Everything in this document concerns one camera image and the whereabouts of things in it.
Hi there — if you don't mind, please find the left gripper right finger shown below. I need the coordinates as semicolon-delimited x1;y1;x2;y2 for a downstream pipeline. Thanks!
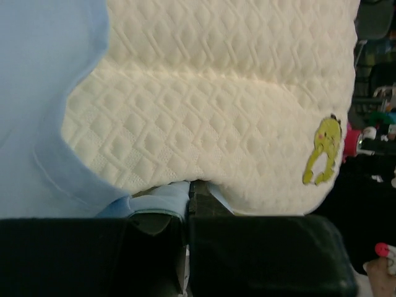
188;181;358;296

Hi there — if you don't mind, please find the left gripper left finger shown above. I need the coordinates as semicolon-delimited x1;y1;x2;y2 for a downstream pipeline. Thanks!
1;214;186;296

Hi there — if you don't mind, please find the cream pillow with yellow edge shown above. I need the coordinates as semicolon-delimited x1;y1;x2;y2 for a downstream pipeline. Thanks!
61;1;359;215

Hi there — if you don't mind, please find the light blue pillowcase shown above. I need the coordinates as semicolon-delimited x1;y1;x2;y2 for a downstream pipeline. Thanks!
0;0;230;220

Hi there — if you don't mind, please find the pink topped object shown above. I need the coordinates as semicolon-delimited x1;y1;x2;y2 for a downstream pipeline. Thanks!
375;243;396;260

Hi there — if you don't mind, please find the pink red bottle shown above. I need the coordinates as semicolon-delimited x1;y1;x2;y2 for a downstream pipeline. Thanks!
342;123;363;163

